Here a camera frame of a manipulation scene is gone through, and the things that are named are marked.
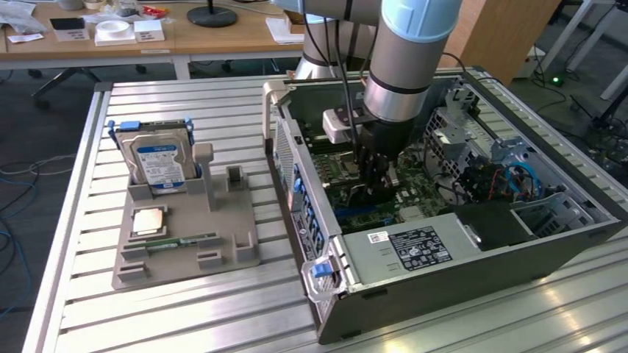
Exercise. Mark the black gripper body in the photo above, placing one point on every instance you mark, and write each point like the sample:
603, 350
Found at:
386, 139

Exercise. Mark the black graphics card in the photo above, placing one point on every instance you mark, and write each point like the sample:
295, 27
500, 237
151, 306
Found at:
363, 196

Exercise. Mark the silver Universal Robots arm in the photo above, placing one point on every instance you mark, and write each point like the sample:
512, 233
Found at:
402, 55

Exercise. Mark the CPU socket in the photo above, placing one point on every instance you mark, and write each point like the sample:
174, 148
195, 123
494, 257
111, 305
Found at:
343, 165

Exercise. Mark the green motherboard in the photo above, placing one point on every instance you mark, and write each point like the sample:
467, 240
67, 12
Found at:
416, 191

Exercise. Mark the blue expansion slot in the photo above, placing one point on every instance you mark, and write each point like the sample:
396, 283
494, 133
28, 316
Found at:
355, 212

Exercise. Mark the black RAM slot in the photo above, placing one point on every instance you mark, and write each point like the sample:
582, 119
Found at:
316, 145

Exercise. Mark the metal drive cage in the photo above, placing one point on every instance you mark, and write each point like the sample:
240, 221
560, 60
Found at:
456, 147

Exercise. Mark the grey power supply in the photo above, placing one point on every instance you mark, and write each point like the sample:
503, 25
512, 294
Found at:
407, 246

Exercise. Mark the blue case latch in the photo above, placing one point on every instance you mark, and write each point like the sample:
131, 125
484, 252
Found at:
322, 271

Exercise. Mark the wooden cabinet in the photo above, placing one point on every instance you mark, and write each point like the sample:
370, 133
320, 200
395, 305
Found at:
491, 44

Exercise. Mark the metal disk bay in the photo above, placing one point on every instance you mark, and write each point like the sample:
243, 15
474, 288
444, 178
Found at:
559, 209

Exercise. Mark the stack of white papers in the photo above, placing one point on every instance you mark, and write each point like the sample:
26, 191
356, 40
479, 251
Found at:
282, 31

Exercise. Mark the open dark PC case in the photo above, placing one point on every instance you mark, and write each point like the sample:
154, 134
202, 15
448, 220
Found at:
442, 305

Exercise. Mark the grey parts rack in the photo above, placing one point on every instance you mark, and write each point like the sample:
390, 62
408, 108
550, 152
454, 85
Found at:
191, 217

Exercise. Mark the brown cardboard box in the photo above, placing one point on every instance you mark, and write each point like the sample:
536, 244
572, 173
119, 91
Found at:
294, 18

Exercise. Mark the hard disk with blue carrier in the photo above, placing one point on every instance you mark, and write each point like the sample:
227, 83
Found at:
156, 162

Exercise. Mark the copper coloured CPU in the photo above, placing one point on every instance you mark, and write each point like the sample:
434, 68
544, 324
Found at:
148, 220

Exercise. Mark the black lamp base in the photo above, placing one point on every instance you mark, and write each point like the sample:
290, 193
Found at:
211, 16

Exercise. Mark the plain white box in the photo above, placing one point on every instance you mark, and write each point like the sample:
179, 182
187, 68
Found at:
147, 31

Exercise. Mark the red small item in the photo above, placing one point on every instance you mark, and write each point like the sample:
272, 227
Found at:
154, 11

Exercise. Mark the white tape roll on box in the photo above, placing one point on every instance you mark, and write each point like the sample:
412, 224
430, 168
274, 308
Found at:
115, 33

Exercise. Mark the black chair base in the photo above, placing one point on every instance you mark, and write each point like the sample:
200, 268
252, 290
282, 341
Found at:
59, 79

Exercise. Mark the wooden desk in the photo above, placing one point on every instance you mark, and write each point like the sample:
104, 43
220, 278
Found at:
74, 49

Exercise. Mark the white box with black top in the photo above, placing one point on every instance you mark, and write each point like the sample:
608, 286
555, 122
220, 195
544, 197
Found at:
71, 33

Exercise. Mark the white paper card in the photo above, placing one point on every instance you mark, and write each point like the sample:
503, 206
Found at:
24, 38

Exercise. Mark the crumpled plastic bag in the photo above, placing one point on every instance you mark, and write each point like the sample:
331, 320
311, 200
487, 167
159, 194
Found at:
19, 16

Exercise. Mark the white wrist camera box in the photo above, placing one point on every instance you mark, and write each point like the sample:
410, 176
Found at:
336, 127

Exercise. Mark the white switch box red button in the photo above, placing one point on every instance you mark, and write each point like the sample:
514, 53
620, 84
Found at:
532, 66

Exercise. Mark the white table frame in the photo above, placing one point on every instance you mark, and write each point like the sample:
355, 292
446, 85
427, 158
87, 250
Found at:
591, 33

